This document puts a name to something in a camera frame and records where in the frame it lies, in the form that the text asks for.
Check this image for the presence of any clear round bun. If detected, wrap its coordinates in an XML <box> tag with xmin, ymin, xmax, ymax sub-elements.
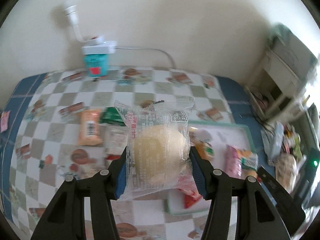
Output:
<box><xmin>114</xmin><ymin>96</ymin><xmax>194</xmax><ymax>200</ymax></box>

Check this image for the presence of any purple snack packet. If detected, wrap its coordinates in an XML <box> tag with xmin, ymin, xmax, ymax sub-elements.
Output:
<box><xmin>225</xmin><ymin>145</ymin><xmax>242</xmax><ymax>179</ymax></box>

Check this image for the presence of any maroon white snack packet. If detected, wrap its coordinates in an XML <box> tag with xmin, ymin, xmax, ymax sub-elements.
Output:
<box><xmin>237</xmin><ymin>150</ymin><xmax>258</xmax><ymax>179</ymax></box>

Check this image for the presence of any mint green tray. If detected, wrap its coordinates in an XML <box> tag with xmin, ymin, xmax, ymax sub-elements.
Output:
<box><xmin>165</xmin><ymin>120</ymin><xmax>255</xmax><ymax>216</ymax></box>

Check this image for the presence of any red snack packet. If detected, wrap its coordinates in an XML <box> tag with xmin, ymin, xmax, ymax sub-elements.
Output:
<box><xmin>177</xmin><ymin>175</ymin><xmax>202</xmax><ymax>209</ymax></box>

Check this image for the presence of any green white cracker packet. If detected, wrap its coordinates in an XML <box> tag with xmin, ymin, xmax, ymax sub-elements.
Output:
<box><xmin>195</xmin><ymin>140</ymin><xmax>214</xmax><ymax>161</ymax></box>

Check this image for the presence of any orange biscuit packet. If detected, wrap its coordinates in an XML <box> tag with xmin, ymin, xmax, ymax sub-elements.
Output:
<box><xmin>78</xmin><ymin>109</ymin><xmax>103</xmax><ymax>146</ymax></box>

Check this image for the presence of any checkered patterned tablecloth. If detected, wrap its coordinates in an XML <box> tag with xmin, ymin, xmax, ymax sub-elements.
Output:
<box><xmin>1</xmin><ymin>66</ymin><xmax>266</xmax><ymax>239</ymax></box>

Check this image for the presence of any beige white snack packet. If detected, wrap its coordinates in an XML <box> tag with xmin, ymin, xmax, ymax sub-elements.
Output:
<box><xmin>104</xmin><ymin>126</ymin><xmax>128</xmax><ymax>155</ymax></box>

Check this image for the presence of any dark green snack packet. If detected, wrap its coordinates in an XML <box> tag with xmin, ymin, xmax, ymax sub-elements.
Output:
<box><xmin>99</xmin><ymin>107</ymin><xmax>126</xmax><ymax>126</ymax></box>

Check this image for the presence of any pink candy packet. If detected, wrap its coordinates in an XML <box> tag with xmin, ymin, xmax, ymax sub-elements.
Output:
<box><xmin>0</xmin><ymin>111</ymin><xmax>11</xmax><ymax>133</ymax></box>

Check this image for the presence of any teal box red label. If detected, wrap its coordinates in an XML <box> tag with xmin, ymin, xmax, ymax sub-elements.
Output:
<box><xmin>84</xmin><ymin>54</ymin><xmax>108</xmax><ymax>77</ymax></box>

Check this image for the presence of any white cabinet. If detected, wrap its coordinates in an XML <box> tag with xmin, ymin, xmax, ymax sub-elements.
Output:
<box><xmin>245</xmin><ymin>23</ymin><xmax>318</xmax><ymax>122</ymax></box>

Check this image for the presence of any white power strip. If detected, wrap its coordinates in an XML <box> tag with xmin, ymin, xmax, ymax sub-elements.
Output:
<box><xmin>81</xmin><ymin>41</ymin><xmax>118</xmax><ymax>55</ymax></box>

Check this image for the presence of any white power cable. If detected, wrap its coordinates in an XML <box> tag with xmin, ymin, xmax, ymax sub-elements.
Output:
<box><xmin>114</xmin><ymin>47</ymin><xmax>177</xmax><ymax>69</ymax></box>

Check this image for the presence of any white wall plug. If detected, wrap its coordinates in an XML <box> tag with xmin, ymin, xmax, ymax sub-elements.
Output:
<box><xmin>64</xmin><ymin>0</ymin><xmax>86</xmax><ymax>43</ymax></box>

